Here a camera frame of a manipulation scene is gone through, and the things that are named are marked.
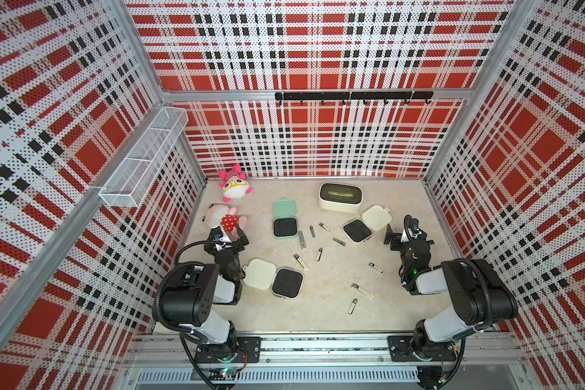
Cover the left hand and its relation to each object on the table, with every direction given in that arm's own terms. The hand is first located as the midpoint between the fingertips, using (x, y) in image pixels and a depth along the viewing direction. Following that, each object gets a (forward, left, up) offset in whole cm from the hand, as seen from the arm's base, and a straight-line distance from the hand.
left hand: (230, 227), depth 89 cm
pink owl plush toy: (+26, +5, -5) cm, 27 cm away
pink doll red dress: (+10, +7, -6) cm, 13 cm away
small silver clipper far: (+9, -35, -13) cm, 39 cm away
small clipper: (-11, -55, -12) cm, 57 cm away
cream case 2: (-13, -12, -13) cm, 22 cm away
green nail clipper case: (+12, -19, -12) cm, 25 cm away
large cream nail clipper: (-11, -28, -12) cm, 32 cm away
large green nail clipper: (+2, -26, -13) cm, 29 cm away
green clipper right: (+1, -42, -13) cm, 44 cm away
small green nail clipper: (+5, -31, -13) cm, 34 cm away
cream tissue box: (+18, -43, -6) cm, 47 cm away
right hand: (+3, -66, -3) cm, 66 cm away
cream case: (+13, -58, -14) cm, 62 cm away
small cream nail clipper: (-5, -34, -13) cm, 36 cm away
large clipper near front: (-20, -48, -12) cm, 54 cm away
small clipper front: (-25, -44, -12) cm, 52 cm away
